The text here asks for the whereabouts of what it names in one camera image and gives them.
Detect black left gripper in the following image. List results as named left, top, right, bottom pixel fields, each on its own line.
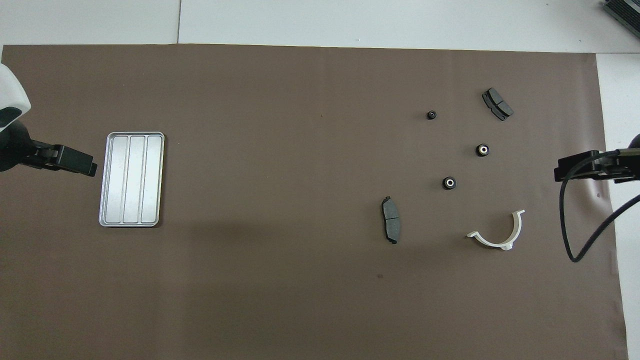
left=22, top=141, right=98, bottom=177

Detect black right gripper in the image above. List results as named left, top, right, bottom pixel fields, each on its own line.
left=554, top=148, right=640, bottom=184

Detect silver ribbed metal tray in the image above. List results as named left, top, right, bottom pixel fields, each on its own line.
left=98, top=131, right=166, bottom=228

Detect short dark grey brake pad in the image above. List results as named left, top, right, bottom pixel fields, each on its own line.
left=481, top=87, right=515, bottom=122

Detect dark ribbed metal device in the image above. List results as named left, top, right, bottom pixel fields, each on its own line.
left=602, top=0, right=640, bottom=40

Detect long dark grey brake pad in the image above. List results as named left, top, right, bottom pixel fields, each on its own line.
left=381, top=196, right=402, bottom=245

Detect brown paper table mat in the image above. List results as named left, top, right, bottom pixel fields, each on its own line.
left=0, top=44, right=630, bottom=360

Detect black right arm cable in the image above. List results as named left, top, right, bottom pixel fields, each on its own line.
left=559, top=149, right=640, bottom=263

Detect white curved plastic bracket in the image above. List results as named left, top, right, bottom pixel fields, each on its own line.
left=466, top=209, right=526, bottom=251

